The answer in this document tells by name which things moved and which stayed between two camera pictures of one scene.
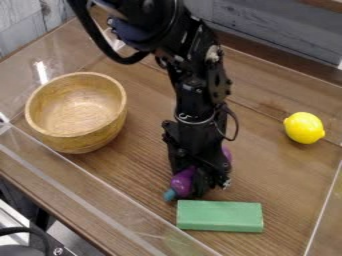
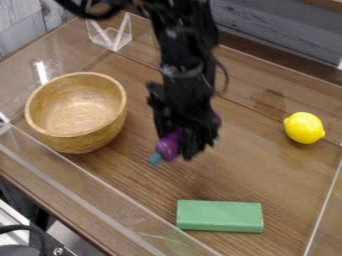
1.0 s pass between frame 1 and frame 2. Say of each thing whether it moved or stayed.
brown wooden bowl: stayed
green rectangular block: stayed
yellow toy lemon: stayed
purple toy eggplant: moved
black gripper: moved
